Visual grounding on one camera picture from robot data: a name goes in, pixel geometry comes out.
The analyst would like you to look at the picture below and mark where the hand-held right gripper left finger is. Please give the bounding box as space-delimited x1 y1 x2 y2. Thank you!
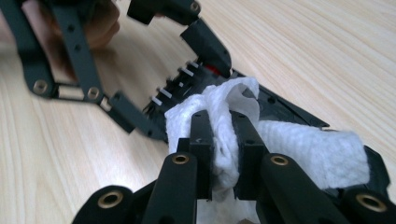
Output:
177 109 216 200

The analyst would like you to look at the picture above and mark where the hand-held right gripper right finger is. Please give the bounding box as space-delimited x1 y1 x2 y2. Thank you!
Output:
231 111 270 200

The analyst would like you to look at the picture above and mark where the blue toy car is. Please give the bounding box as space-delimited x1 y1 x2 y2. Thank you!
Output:
144 60 391 197

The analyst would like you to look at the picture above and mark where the white wet wipe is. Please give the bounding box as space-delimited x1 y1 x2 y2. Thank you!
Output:
164 77 372 224

